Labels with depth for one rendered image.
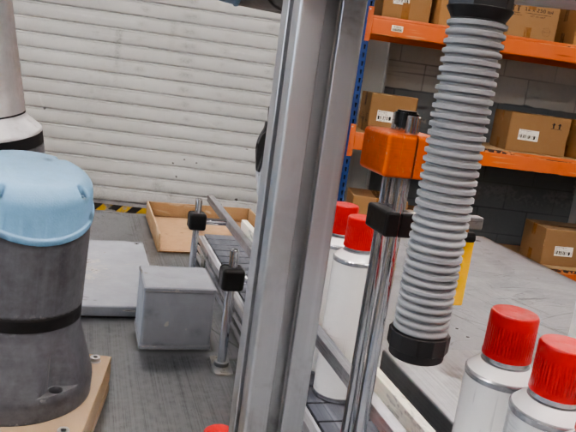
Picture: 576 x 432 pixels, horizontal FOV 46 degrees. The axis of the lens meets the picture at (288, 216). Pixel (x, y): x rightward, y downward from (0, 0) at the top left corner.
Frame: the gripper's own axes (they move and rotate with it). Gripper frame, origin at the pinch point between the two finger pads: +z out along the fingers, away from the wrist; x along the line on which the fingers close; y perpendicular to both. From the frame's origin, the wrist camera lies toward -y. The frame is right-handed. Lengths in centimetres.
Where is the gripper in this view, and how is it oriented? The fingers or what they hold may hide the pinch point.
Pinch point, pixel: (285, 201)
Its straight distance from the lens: 99.3
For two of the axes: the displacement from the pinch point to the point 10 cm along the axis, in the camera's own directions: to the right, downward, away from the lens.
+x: 9.5, 0.7, 3.0
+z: -1.3, 9.7, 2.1
